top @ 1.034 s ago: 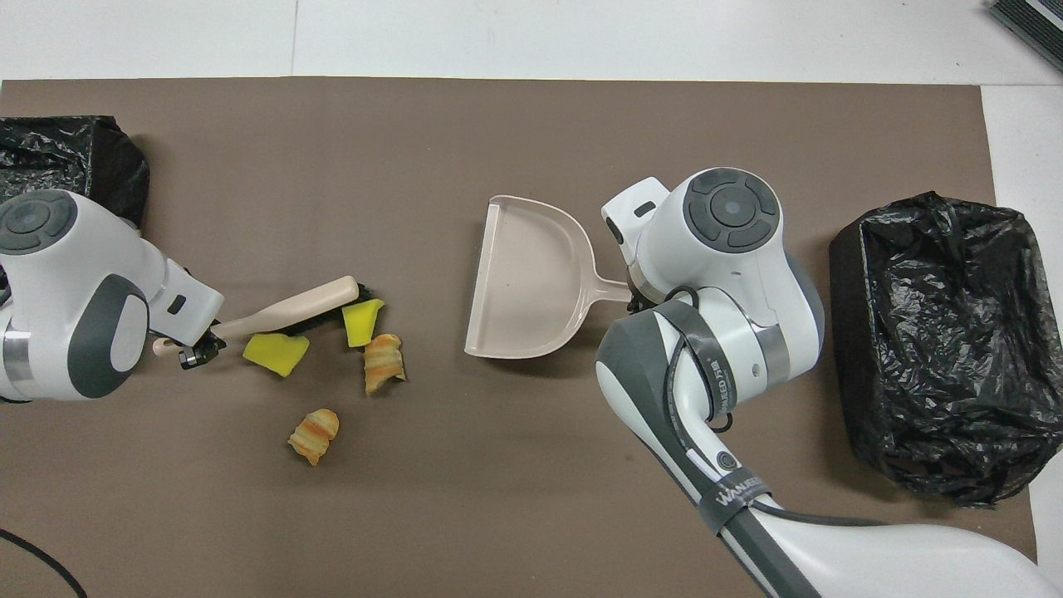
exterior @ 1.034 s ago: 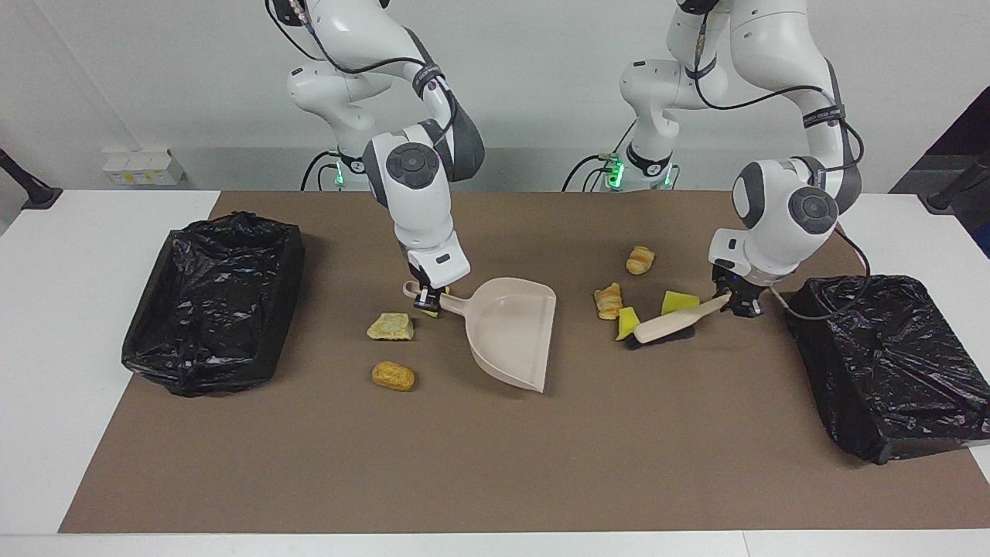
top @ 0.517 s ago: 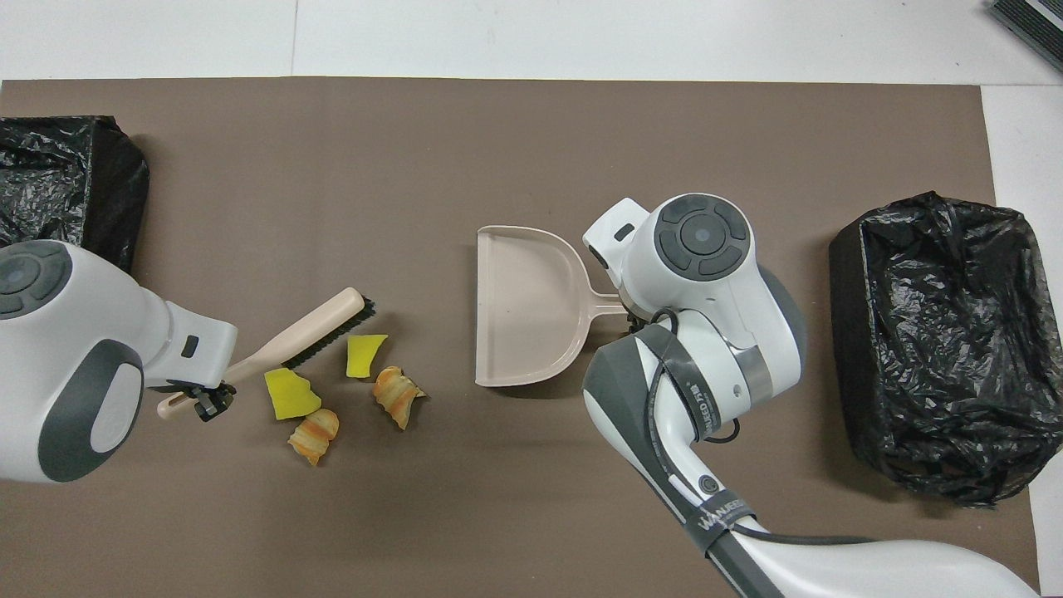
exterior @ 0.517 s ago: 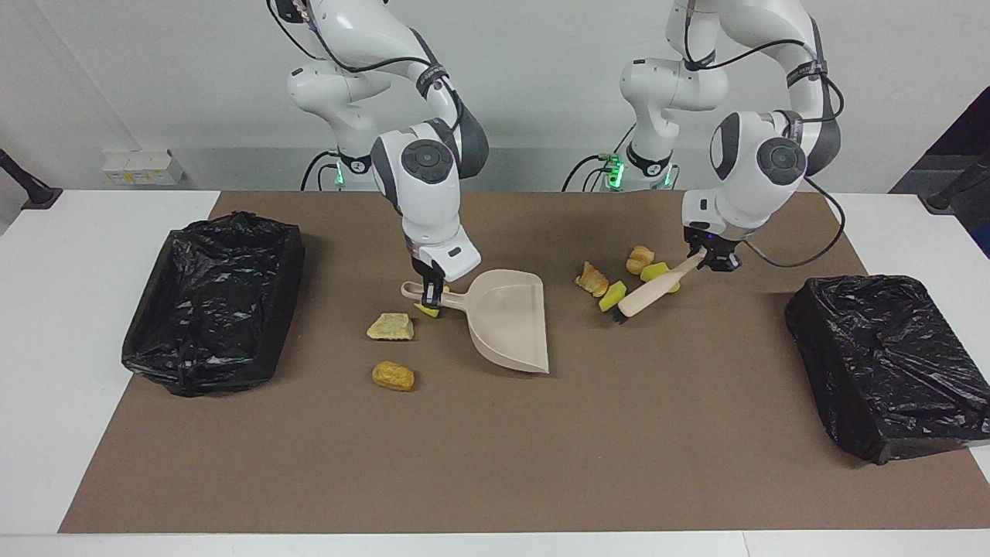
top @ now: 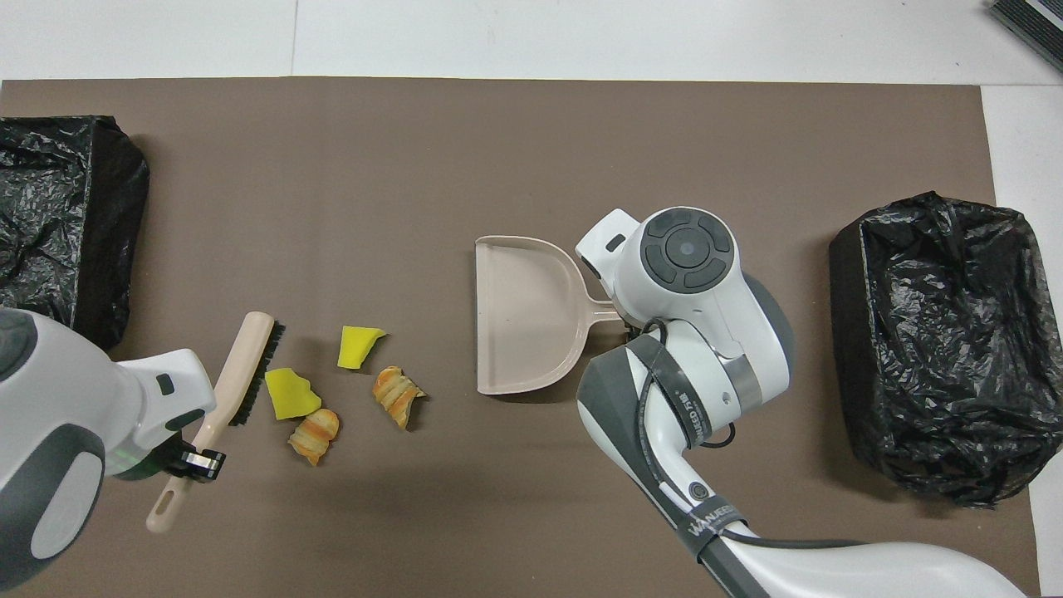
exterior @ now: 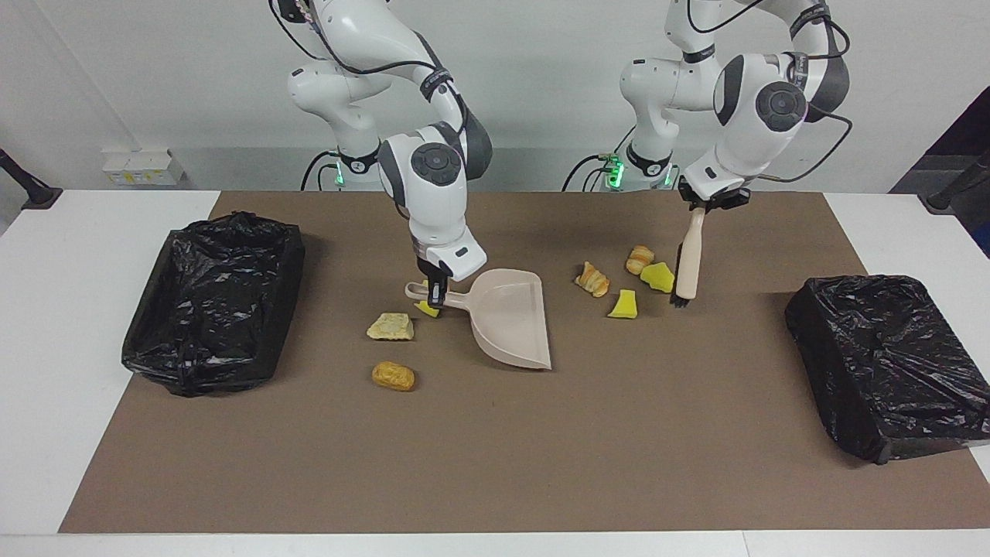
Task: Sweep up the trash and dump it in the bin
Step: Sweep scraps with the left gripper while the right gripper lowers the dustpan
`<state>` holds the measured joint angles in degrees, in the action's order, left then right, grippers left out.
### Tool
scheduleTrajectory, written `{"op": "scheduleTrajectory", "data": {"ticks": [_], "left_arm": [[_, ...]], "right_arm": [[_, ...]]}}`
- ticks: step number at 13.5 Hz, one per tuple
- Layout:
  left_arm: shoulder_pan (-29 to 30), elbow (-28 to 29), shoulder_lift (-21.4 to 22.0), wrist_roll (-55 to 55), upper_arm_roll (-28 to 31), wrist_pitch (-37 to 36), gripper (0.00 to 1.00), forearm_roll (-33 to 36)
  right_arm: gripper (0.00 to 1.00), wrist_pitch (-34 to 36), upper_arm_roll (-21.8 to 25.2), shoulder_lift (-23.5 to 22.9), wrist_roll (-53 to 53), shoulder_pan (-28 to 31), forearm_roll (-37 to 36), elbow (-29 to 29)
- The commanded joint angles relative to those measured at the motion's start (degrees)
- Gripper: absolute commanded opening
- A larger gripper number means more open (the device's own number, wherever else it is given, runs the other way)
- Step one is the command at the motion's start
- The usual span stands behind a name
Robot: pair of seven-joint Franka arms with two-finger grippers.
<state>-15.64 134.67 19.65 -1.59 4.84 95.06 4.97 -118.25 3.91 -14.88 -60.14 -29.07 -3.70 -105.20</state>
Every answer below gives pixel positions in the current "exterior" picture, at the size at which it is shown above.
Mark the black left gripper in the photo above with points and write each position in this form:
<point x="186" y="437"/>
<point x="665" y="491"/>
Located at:
<point x="731" y="201"/>

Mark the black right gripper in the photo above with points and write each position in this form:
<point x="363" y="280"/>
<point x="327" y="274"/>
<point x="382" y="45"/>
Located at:
<point x="429" y="272"/>

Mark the notched yellow sponge piece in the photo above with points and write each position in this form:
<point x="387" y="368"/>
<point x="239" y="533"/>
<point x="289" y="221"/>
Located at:
<point x="427" y="310"/>

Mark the beige hand brush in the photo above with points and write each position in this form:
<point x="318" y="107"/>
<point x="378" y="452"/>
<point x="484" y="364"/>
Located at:
<point x="688" y="263"/>

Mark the pale bread chunk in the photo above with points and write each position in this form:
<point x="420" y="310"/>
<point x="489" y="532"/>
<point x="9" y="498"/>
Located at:
<point x="390" y="327"/>

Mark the beige plastic dustpan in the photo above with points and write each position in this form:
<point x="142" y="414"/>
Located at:
<point x="510" y="317"/>

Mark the small toy croissant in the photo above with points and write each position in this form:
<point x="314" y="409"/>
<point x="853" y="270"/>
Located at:
<point x="640" y="260"/>
<point x="593" y="280"/>

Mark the large yellow sponge piece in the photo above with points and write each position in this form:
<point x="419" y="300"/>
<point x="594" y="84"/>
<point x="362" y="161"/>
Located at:
<point x="659" y="277"/>

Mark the brown bread roll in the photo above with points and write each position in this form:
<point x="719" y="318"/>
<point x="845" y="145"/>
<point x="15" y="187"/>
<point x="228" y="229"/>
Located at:
<point x="393" y="376"/>

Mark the wedge yellow sponge piece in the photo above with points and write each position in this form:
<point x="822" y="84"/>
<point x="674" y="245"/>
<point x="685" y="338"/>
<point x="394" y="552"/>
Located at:
<point x="624" y="307"/>

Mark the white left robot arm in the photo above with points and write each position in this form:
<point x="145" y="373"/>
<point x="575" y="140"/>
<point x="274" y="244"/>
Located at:
<point x="758" y="116"/>

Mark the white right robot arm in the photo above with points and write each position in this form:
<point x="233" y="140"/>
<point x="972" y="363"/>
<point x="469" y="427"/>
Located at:
<point x="433" y="201"/>

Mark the black bag-lined bin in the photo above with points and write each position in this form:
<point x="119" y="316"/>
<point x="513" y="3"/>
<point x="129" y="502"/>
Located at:
<point x="889" y="363"/>
<point x="209" y="309"/>

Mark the brown table mat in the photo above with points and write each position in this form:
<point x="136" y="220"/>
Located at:
<point x="495" y="480"/>

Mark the black stand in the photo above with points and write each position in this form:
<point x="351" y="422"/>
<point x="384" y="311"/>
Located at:
<point x="31" y="189"/>
<point x="955" y="189"/>

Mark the dark background object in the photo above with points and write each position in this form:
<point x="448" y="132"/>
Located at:
<point x="974" y="139"/>

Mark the white wall socket box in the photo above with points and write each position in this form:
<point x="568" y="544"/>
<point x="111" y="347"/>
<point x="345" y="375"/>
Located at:
<point x="143" y="166"/>

